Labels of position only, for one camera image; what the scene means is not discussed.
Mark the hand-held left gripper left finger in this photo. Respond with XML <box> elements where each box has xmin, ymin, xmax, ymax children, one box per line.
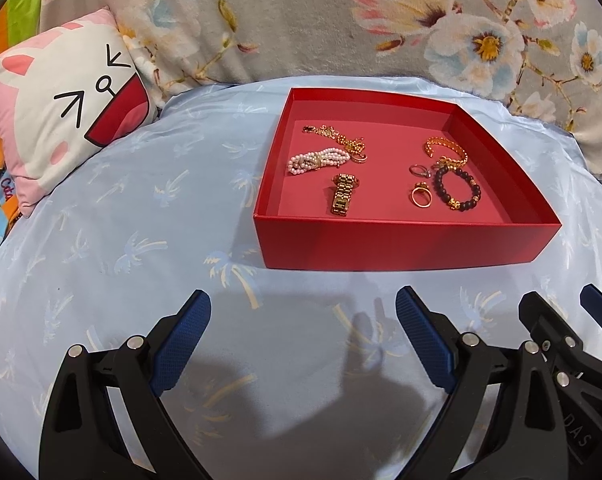
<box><xmin>38</xmin><ymin>289</ymin><xmax>213</xmax><ymax>480</ymax></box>

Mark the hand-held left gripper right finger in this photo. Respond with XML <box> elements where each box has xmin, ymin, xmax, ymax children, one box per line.
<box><xmin>395</xmin><ymin>286</ymin><xmax>566</xmax><ymax>480</ymax></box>

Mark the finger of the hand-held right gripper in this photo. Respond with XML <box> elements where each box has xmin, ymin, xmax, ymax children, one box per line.
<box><xmin>518</xmin><ymin>292</ymin><xmax>602</xmax><ymax>467</ymax></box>
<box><xmin>580</xmin><ymin>283</ymin><xmax>602</xmax><ymax>337</ymax></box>

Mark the red jewelry box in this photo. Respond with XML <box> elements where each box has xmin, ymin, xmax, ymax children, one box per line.
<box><xmin>253</xmin><ymin>87</ymin><xmax>562</xmax><ymax>272</ymax></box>

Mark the dark bead bracelet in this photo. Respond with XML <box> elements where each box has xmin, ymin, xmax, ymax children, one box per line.
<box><xmin>433</xmin><ymin>157</ymin><xmax>482</xmax><ymax>212</ymax></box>

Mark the pearl bracelet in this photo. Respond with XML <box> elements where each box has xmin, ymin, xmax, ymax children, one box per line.
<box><xmin>287</xmin><ymin>146</ymin><xmax>352</xmax><ymax>177</ymax></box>

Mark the light blue bed sheet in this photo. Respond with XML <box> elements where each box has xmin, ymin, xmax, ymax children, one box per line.
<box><xmin>0</xmin><ymin>75</ymin><xmax>602</xmax><ymax>480</ymax></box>

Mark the gold bangle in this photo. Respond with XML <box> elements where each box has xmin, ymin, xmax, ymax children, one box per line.
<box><xmin>423</xmin><ymin>136</ymin><xmax>469</xmax><ymax>168</ymax></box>

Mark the white cartoon face pillow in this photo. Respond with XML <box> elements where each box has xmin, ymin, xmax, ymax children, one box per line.
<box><xmin>0</xmin><ymin>7</ymin><xmax>157</xmax><ymax>218</ymax></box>

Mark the grey floral blanket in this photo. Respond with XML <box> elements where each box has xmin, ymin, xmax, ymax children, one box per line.
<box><xmin>38</xmin><ymin>0</ymin><xmax>602</xmax><ymax>181</ymax></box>

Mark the colourful cartoon cloth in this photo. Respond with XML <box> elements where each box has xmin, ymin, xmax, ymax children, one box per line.
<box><xmin>0</xmin><ymin>0</ymin><xmax>47</xmax><ymax>281</ymax></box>

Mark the gold chain bracelet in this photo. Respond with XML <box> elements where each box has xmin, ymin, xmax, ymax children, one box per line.
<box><xmin>303</xmin><ymin>124</ymin><xmax>367</xmax><ymax>153</ymax></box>

